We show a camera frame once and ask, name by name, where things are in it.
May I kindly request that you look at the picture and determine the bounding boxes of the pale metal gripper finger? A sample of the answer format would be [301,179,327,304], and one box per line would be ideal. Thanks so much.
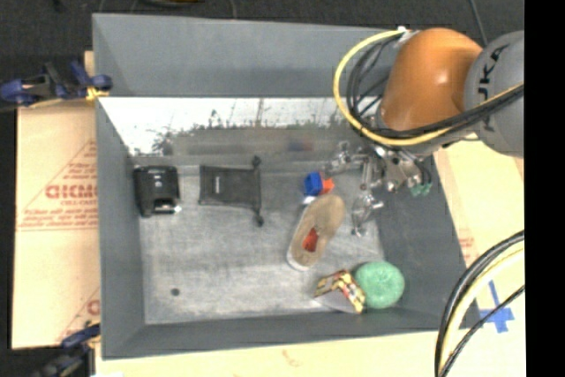
[350,165,386,238]
[326,142,376,174]

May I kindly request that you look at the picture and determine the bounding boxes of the blue and orange toy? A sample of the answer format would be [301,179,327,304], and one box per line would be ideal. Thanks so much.
[302,171,335,205]

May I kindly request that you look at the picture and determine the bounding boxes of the beige shoe with red inside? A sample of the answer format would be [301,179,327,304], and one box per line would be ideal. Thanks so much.
[286,193,346,273]

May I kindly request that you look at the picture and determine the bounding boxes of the green ball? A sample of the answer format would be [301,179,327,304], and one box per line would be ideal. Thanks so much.
[354,260,406,310]

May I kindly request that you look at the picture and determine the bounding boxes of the red and yellow printed packet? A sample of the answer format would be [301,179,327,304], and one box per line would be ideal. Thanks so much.
[313,269,367,315]

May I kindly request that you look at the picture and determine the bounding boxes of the black flat pouch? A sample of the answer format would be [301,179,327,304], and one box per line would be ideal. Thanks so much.
[197,155,266,228]

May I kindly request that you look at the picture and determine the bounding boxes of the grey metal bin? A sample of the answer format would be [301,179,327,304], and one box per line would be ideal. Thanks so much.
[91,12,470,359]

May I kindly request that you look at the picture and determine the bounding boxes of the black boxy device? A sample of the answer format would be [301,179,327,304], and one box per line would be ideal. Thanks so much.
[132,164,183,218]

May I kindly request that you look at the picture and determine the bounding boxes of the brown cardboard board red print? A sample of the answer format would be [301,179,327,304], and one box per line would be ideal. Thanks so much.
[11,99,482,351]

